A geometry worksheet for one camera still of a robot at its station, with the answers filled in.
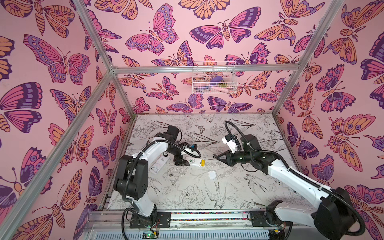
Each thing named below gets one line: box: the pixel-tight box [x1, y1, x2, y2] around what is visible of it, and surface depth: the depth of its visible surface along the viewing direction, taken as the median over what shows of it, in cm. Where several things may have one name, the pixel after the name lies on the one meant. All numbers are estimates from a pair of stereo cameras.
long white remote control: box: [150, 155, 171, 174], surface depth 94 cm
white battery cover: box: [208, 170, 216, 180], surface depth 91 cm
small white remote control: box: [189, 158, 206, 168], surface depth 94 cm
